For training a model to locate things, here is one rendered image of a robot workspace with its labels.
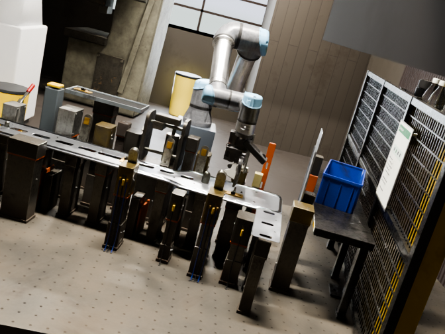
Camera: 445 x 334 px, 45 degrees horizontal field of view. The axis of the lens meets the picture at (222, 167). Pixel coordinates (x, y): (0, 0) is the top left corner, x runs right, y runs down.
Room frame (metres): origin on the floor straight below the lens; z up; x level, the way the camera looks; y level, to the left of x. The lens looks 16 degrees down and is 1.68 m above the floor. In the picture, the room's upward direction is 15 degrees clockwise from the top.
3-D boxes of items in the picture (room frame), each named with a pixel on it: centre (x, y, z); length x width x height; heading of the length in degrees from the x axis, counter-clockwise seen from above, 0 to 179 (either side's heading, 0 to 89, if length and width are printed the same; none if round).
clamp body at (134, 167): (1.93, 0.35, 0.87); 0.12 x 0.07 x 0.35; 176
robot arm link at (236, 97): (2.14, -0.01, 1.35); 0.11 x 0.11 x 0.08; 8
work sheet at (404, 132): (1.96, -0.62, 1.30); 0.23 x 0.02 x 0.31; 176
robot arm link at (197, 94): (2.70, 0.18, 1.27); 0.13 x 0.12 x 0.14; 98
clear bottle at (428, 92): (2.15, -0.72, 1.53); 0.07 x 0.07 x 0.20
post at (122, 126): (2.34, 0.47, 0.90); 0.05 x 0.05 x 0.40; 86
